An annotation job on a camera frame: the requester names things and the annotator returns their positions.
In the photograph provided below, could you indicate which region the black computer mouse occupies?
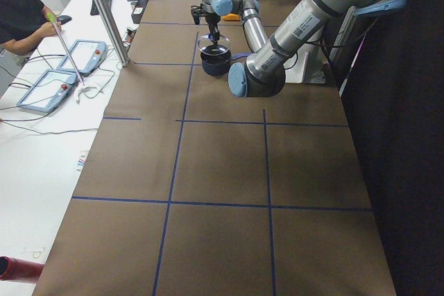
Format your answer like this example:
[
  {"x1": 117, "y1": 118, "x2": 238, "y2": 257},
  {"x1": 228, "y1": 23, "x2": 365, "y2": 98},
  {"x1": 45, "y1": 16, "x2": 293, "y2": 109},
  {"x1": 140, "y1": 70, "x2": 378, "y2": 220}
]
[{"x1": 57, "y1": 15, "x2": 72, "y2": 25}]

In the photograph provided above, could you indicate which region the brown paper table cover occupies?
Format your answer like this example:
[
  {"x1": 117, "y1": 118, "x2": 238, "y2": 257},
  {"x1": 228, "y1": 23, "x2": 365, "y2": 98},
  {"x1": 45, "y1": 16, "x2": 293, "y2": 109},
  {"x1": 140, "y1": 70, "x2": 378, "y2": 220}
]
[{"x1": 34, "y1": 0, "x2": 395, "y2": 295}]

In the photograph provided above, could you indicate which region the red cylinder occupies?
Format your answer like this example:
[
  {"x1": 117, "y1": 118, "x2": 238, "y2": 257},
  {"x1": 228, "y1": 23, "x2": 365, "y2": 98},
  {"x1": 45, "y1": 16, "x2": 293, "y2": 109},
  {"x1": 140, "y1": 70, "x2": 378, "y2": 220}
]
[{"x1": 1, "y1": 256, "x2": 44, "y2": 284}]

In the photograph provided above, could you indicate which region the far teach pendant tablet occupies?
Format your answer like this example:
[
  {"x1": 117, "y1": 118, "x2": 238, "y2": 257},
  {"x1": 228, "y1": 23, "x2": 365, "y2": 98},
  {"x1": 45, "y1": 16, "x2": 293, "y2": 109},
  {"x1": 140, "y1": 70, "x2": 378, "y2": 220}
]
[{"x1": 69, "y1": 40, "x2": 108, "y2": 77}]

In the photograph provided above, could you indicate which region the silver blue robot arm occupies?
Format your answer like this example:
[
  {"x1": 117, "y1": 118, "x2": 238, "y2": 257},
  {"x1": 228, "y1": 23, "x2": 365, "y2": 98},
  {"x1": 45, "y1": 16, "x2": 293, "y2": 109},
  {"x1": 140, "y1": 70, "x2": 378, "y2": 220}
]
[{"x1": 192, "y1": 0, "x2": 407, "y2": 97}]

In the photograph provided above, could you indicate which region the yellow corn cob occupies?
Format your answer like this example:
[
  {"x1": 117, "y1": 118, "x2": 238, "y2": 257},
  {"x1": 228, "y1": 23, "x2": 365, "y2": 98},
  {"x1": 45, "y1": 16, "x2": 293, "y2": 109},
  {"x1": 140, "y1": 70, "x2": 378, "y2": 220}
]
[{"x1": 221, "y1": 13, "x2": 241, "y2": 22}]

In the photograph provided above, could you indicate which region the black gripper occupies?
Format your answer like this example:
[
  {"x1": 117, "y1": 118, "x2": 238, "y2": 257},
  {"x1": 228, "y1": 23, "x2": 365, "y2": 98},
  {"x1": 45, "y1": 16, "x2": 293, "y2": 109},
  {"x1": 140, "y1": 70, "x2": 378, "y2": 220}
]
[{"x1": 205, "y1": 13, "x2": 220, "y2": 42}]

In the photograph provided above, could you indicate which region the glass pot lid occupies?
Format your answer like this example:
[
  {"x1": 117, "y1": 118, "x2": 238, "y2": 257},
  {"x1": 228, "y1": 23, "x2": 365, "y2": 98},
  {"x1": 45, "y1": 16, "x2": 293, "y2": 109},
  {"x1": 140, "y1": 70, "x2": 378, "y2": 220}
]
[{"x1": 198, "y1": 34, "x2": 230, "y2": 55}]

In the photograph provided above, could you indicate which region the aluminium frame post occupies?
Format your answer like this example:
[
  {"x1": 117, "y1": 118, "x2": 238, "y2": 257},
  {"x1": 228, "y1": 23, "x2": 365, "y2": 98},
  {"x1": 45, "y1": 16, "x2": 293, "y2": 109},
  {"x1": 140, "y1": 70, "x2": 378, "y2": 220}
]
[{"x1": 94, "y1": 0, "x2": 130, "y2": 67}]

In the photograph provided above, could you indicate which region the dark blue pot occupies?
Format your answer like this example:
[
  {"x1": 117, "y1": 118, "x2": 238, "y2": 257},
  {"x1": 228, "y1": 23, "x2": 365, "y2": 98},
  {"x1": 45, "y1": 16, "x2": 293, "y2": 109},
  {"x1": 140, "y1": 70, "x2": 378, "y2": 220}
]
[{"x1": 200, "y1": 51, "x2": 251, "y2": 76}]

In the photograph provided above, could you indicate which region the seated person black shirt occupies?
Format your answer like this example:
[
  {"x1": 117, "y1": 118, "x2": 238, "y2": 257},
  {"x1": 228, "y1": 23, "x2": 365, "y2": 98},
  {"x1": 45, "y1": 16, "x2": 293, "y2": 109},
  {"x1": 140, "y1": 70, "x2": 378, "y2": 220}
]
[{"x1": 1, "y1": 0, "x2": 61, "y2": 55}]

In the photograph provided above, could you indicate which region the near teach pendant tablet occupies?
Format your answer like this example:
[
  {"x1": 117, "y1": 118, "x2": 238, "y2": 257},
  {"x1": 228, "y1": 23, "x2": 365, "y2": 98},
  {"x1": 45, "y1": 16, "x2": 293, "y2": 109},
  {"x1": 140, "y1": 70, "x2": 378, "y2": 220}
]
[{"x1": 17, "y1": 69, "x2": 78, "y2": 113}]

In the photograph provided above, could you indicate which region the teach pendant tablet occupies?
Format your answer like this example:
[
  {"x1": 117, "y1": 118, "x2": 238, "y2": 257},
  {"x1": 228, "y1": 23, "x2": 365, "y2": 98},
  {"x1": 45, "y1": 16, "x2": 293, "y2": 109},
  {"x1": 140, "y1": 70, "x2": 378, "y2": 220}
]
[
  {"x1": 69, "y1": 40, "x2": 108, "y2": 77},
  {"x1": 17, "y1": 69, "x2": 78, "y2": 113}
]

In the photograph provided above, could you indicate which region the long metal stick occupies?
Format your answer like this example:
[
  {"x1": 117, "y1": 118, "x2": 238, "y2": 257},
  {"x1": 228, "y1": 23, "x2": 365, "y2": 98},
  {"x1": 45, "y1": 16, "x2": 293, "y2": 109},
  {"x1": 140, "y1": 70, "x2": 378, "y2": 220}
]
[{"x1": 47, "y1": 13, "x2": 85, "y2": 85}]

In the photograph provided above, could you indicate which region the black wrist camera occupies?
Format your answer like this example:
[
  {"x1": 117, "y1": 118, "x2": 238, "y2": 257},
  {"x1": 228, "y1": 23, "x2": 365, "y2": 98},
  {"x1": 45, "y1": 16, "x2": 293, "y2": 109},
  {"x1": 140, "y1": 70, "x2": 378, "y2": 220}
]
[{"x1": 190, "y1": 6, "x2": 205, "y2": 26}]

